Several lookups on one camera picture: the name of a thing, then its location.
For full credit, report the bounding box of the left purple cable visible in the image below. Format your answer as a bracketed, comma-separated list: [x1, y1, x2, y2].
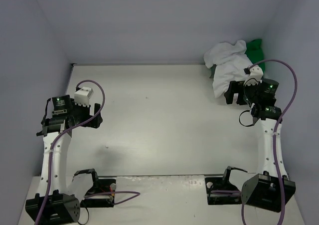
[34, 80, 141, 225]

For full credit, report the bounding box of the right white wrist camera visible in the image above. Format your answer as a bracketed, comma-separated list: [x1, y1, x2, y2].
[244, 65, 263, 86]

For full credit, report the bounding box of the green t shirt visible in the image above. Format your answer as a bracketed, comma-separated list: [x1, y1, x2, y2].
[210, 39, 264, 78]

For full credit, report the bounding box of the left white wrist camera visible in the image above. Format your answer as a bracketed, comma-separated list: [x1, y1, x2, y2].
[74, 87, 94, 107]

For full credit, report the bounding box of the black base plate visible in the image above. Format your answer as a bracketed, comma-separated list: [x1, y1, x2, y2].
[80, 178, 116, 208]
[204, 177, 242, 206]

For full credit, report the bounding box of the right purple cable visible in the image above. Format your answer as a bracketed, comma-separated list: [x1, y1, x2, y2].
[211, 59, 298, 225]

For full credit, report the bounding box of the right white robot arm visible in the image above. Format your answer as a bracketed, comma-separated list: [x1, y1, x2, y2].
[224, 79, 296, 213]

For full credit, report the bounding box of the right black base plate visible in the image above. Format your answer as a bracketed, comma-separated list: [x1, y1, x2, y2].
[204, 177, 242, 206]

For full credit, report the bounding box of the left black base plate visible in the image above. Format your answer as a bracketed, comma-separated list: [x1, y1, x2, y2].
[80, 178, 116, 208]

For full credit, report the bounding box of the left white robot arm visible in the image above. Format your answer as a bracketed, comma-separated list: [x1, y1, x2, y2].
[25, 95, 104, 225]

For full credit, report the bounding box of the white t shirt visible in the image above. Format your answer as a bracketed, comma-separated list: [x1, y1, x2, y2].
[204, 40, 252, 98]

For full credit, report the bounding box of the purple cable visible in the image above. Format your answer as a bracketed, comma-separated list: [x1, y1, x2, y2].
[34, 80, 141, 225]
[211, 59, 298, 225]

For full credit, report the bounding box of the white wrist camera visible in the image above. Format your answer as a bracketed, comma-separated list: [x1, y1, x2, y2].
[244, 65, 263, 86]
[74, 87, 94, 107]

